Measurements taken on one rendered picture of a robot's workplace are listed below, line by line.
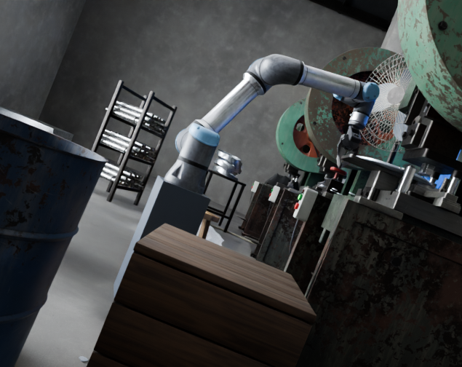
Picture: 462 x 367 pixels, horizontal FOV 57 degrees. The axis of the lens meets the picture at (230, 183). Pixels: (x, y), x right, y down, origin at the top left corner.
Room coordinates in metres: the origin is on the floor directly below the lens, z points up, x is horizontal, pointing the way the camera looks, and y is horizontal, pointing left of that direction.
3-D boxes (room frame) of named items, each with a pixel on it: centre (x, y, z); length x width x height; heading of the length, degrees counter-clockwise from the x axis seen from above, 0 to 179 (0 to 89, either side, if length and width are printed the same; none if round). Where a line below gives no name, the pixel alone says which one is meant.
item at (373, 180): (1.54, -0.47, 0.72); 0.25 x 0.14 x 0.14; 90
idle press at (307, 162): (5.04, -0.97, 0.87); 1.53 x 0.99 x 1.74; 93
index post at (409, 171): (1.37, -0.52, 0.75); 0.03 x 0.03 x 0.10; 0
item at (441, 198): (1.37, -0.65, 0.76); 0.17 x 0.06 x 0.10; 0
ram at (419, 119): (1.54, -0.61, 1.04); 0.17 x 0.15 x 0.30; 90
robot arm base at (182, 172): (1.55, 0.16, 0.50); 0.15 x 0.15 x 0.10
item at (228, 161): (4.57, 0.09, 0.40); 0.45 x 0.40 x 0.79; 12
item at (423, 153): (1.54, -0.65, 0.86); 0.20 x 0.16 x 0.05; 0
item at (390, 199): (1.54, -0.65, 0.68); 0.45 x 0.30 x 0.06; 0
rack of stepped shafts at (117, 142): (3.66, 0.95, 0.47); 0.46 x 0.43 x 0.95; 70
